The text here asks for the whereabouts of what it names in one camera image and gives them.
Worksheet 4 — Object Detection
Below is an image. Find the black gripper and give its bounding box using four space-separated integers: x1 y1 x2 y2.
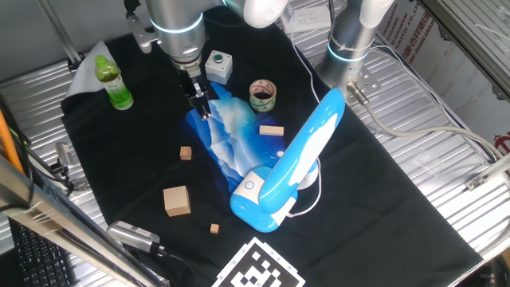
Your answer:
177 70 213 120

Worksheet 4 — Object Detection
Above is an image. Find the blue and white desk lamp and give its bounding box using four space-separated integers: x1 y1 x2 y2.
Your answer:
229 88 347 234

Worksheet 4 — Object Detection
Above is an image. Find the grey push button box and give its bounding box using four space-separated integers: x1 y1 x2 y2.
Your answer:
204 49 233 85

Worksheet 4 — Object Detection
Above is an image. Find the blue mountain print mat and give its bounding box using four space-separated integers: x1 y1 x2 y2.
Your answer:
185 81 286 195

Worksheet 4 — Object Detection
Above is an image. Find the patterned tape roll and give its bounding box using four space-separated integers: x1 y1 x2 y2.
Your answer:
249 78 278 113

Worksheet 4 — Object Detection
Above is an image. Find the oblong wooden block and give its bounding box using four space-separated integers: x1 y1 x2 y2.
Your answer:
258 124 285 137

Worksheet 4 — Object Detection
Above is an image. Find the green tea bottle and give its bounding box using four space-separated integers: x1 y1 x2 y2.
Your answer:
94 54 135 112

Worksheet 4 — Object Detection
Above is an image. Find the large wooden cube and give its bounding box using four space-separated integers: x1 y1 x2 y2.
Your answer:
162 185 192 218

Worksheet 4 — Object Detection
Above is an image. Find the light grey cloth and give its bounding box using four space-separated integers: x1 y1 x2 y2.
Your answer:
65 40 119 99

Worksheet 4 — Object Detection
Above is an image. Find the white power strip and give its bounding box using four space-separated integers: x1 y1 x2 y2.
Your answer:
280 4 332 34

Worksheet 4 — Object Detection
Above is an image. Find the black white fiducial marker board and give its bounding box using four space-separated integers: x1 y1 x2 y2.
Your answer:
210 236 307 287

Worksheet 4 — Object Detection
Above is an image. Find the black table cloth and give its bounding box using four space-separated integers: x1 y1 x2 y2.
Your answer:
60 11 485 287

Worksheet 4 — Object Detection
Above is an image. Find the black keyboard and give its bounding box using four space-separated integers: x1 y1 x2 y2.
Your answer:
7 218 77 287

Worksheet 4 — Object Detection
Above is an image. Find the white board with red print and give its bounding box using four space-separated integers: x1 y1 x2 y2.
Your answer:
375 0 510 157

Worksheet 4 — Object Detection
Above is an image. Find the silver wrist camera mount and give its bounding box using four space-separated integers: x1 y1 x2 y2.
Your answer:
124 0 161 55

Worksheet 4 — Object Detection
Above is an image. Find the white lamp cable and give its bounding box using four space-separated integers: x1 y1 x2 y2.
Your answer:
285 31 323 218

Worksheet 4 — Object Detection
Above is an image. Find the small silver clamped camera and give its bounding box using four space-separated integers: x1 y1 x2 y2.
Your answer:
54 141 80 173

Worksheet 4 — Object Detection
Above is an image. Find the silver camera with cable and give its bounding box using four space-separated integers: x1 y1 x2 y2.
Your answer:
106 220 196 287

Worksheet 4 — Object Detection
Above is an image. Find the thin aluminium post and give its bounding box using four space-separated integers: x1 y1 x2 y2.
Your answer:
34 0 85 68

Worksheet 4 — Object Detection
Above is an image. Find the aluminium frame bar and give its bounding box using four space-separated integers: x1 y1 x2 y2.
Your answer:
0 154 171 287

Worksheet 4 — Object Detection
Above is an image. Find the orange cable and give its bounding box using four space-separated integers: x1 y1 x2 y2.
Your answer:
0 108 26 175

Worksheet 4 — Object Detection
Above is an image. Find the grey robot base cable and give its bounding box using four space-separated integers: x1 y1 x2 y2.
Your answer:
346 81 505 160

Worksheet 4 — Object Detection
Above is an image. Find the dark aluminium frame rail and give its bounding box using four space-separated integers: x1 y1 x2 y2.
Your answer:
417 0 510 103

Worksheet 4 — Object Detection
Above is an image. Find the aluminium corner bracket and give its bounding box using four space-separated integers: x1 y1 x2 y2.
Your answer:
465 153 510 191

